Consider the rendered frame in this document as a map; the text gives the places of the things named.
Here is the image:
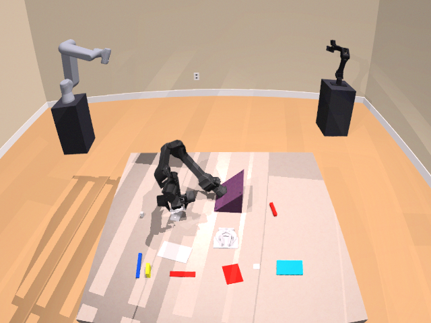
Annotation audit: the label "cyan rectangular plate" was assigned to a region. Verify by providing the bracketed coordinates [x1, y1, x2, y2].
[276, 260, 303, 275]

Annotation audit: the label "red rounded bar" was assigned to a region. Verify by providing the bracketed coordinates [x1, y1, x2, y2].
[269, 203, 277, 217]

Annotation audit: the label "red flat rectangular plate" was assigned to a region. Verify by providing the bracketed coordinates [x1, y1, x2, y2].
[222, 264, 243, 285]

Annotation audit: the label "red flat bar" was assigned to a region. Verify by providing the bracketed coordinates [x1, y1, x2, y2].
[170, 271, 196, 277]

